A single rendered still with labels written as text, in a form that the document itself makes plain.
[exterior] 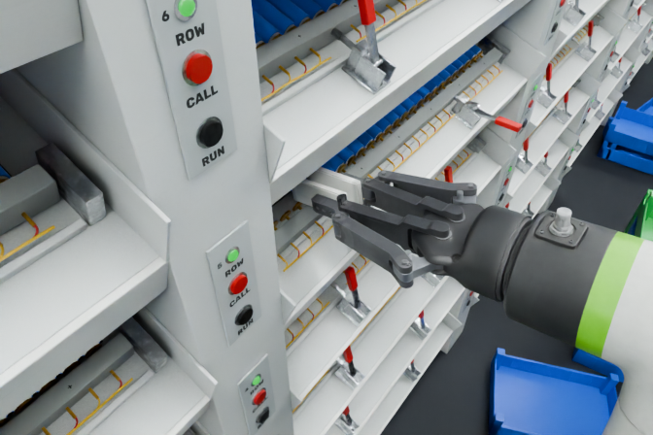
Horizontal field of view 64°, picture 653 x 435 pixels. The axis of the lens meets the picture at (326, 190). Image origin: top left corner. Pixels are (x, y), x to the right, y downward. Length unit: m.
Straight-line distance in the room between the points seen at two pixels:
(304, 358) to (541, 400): 0.95
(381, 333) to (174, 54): 0.76
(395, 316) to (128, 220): 0.70
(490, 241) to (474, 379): 1.14
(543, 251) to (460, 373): 1.15
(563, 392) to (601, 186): 0.92
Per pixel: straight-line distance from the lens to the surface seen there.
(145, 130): 0.29
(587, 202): 2.13
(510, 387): 1.55
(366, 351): 0.94
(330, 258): 0.58
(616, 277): 0.40
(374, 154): 0.65
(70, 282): 0.35
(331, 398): 0.90
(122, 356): 0.49
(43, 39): 0.26
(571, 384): 1.61
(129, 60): 0.27
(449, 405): 1.49
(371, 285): 0.79
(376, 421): 1.31
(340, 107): 0.46
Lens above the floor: 1.32
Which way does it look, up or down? 42 degrees down
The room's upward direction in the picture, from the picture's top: straight up
